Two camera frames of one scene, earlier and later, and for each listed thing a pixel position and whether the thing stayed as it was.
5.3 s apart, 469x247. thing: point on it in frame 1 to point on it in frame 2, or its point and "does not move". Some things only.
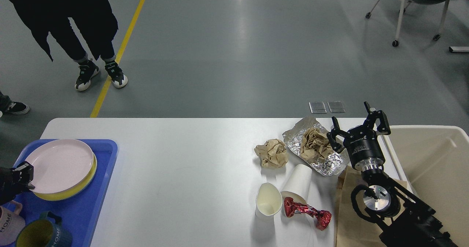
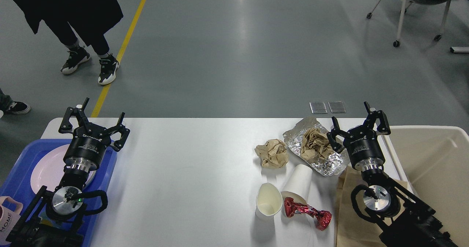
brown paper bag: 352,230 does not move
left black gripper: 23,174 to 85,151
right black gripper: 363,148 does not move
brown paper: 315,146 does not move
